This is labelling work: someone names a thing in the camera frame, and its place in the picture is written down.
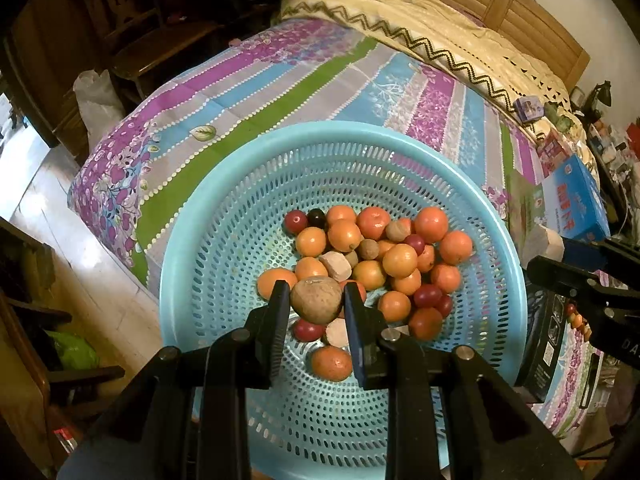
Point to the bright green bag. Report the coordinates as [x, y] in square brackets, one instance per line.
[75, 352]

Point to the yellow zigzag quilt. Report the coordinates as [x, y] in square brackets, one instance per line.
[425, 25]

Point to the wooden headboard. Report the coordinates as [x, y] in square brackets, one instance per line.
[525, 10]

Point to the pile of small fruits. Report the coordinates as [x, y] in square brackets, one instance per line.
[400, 260]
[577, 320]

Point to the dark desk lamp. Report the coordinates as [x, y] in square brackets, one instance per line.
[597, 96]

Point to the light blue plastic basket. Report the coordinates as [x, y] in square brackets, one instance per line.
[225, 240]

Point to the blue cardboard box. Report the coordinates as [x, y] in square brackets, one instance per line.
[575, 200]

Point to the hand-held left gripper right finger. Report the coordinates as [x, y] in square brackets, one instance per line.
[356, 340]

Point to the purple packet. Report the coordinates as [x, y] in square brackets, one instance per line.
[528, 109]

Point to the wooden block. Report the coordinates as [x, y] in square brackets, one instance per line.
[334, 262]
[337, 334]
[540, 247]

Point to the cluttered dark nightstand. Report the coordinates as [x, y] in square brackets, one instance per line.
[617, 160]

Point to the wooden chair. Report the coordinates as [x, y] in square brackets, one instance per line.
[140, 35]

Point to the black cardboard box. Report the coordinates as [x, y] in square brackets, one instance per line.
[542, 345]

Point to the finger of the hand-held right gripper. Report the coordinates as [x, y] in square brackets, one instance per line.
[600, 255]
[565, 275]

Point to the white plastic bag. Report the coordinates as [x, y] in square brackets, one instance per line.
[97, 100]

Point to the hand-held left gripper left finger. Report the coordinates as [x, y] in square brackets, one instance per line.
[280, 330]

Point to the brown longan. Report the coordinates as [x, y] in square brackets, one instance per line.
[316, 300]

